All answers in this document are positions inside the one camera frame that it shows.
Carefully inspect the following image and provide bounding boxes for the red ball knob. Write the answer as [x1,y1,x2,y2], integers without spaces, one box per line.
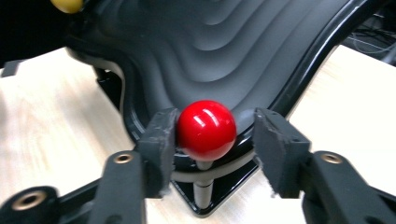
[177,99,237,162]

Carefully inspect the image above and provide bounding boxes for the grey tape piece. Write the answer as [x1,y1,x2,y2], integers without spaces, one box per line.
[0,59,23,78]

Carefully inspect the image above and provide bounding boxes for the black wavy tray stand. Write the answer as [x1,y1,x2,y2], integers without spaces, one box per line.
[64,0,379,218]

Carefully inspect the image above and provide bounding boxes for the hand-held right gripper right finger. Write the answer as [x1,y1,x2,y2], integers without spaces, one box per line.
[253,106,312,199]

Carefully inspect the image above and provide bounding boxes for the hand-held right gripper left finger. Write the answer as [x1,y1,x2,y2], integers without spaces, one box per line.
[136,106,181,199]

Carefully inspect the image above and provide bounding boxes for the yellow ball knob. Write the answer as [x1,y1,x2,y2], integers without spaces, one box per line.
[49,0,85,14]

